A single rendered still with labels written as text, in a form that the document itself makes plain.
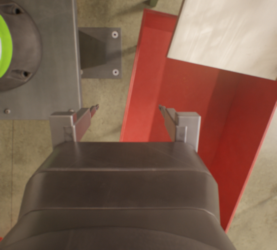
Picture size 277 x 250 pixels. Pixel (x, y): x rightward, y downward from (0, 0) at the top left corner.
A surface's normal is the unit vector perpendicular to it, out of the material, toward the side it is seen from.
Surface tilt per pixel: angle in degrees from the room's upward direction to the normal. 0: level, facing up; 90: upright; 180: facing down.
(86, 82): 0
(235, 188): 90
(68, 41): 0
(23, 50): 73
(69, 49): 0
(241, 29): 30
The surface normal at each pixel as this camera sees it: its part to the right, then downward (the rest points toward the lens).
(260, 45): -0.07, 0.70
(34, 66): 0.76, 0.54
